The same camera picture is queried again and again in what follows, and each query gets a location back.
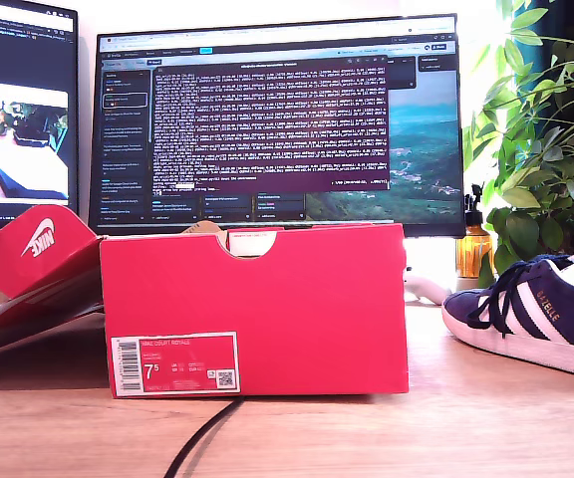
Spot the blue suede Gazelle shoe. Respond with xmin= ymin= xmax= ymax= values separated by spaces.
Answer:
xmin=440 ymin=250 xmax=574 ymax=383

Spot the red Nike shoebox lid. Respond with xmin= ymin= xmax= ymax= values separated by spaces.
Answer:
xmin=0 ymin=203 xmax=114 ymax=362

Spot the red Nike shoebox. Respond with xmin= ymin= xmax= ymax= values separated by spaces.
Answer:
xmin=99 ymin=222 xmax=411 ymax=399

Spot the large black computer monitor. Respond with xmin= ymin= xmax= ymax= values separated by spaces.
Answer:
xmin=87 ymin=13 xmax=467 ymax=239

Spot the white handheld controller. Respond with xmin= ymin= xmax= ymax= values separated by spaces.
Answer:
xmin=404 ymin=271 xmax=455 ymax=306

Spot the small white pot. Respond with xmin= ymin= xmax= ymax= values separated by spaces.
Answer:
xmin=455 ymin=275 xmax=493 ymax=295

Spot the amber pump bottle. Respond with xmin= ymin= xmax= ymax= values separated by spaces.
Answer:
xmin=458 ymin=183 xmax=495 ymax=280

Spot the green leafy potted plant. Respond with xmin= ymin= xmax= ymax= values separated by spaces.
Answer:
xmin=465 ymin=0 xmax=574 ymax=280

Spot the small black computer monitor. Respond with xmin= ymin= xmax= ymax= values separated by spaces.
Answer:
xmin=0 ymin=0 xmax=80 ymax=233

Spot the teal curtain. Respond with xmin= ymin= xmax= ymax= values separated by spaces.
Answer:
xmin=510 ymin=0 xmax=574 ymax=101

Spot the black cable on table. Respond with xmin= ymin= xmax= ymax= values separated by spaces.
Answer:
xmin=161 ymin=395 xmax=246 ymax=478

